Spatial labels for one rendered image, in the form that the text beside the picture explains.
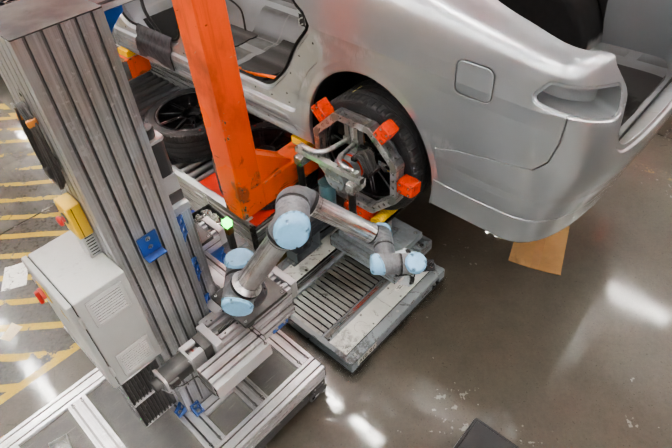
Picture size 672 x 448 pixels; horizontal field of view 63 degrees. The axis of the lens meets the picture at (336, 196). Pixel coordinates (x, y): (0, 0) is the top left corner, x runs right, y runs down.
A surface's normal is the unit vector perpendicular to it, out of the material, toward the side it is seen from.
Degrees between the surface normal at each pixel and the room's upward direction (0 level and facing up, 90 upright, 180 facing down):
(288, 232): 84
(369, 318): 0
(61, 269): 0
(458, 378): 0
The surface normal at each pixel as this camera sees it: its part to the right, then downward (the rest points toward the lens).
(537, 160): -0.50, 0.59
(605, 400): -0.07, -0.75
